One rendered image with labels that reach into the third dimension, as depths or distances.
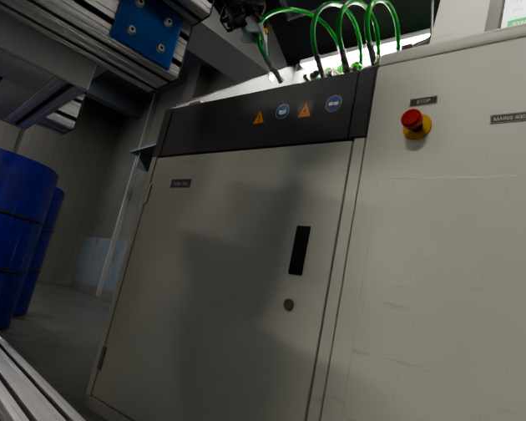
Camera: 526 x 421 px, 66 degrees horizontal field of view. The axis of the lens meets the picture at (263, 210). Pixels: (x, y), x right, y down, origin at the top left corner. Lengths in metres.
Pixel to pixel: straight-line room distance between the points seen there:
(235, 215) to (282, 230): 0.15
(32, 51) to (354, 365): 0.68
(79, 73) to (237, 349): 0.59
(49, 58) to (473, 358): 0.73
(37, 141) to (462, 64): 7.51
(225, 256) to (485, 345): 0.55
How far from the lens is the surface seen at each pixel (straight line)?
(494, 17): 1.27
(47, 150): 8.00
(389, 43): 1.65
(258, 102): 1.07
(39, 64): 0.66
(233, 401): 0.90
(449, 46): 0.89
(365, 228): 0.78
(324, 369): 0.78
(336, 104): 0.92
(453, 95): 0.83
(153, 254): 1.15
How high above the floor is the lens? 0.44
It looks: 12 degrees up
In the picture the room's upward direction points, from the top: 12 degrees clockwise
